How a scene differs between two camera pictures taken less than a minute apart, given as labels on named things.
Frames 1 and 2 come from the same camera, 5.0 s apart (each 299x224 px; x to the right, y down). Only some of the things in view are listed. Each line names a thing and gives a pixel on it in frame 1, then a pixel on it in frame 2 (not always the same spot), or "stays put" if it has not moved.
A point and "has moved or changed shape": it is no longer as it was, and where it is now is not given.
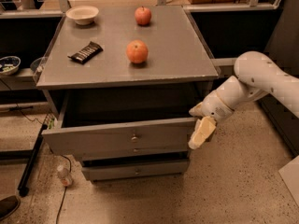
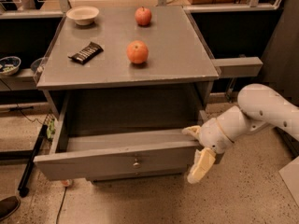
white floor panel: [290, 174] stays put
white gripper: [214, 108] → [213, 134]
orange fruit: [136, 51] stays put
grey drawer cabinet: [122, 88] stays put
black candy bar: [86, 53] stays put
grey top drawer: [154, 135] has moved or changed shape
